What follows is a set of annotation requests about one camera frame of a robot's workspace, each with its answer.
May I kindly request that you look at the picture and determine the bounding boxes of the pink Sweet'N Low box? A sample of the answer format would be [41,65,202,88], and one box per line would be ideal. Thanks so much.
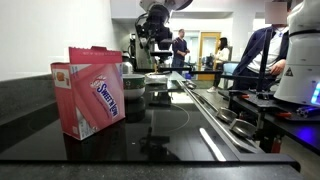
[51,46,125,140]

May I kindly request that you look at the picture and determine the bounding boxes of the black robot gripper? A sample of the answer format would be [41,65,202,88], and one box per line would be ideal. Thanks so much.
[135,3,172,50]

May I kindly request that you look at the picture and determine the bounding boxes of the rear silver stove knob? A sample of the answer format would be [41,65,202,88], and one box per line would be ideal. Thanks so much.
[216,107,237,123]

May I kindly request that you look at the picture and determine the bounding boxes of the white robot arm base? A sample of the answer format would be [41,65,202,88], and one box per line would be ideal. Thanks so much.
[274,0,320,107]

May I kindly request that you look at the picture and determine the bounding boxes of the standing man in dark shirt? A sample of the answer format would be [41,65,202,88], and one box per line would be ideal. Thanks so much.
[172,29,190,68]

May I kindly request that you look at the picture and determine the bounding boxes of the white plate on counter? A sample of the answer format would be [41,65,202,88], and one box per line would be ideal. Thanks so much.
[146,74,168,85]

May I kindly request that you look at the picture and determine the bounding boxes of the black mounting frame with clamps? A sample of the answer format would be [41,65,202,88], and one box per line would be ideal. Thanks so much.
[229,26,320,155]

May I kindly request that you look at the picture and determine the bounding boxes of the silver stove knob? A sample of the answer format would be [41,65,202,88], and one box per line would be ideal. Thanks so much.
[216,107,237,123]
[230,119,256,139]

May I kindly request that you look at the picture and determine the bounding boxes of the front silver stove knob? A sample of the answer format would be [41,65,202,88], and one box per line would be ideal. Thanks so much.
[230,119,256,139]

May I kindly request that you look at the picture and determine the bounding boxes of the black camera on stand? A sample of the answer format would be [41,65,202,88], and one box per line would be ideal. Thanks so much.
[149,51,173,74]

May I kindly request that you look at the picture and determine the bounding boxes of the seated person in navy jacket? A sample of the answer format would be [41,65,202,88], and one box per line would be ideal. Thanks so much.
[232,23,290,92]

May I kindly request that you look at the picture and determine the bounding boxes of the stainless steel kettle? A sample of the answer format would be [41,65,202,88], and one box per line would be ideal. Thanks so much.
[122,52,133,74]

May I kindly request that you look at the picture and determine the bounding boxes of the standing woman in white top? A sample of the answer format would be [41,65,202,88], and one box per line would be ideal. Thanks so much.
[207,37,230,93]

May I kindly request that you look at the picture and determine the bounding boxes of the white green patterned cup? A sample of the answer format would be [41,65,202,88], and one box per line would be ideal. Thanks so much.
[123,74,145,100]

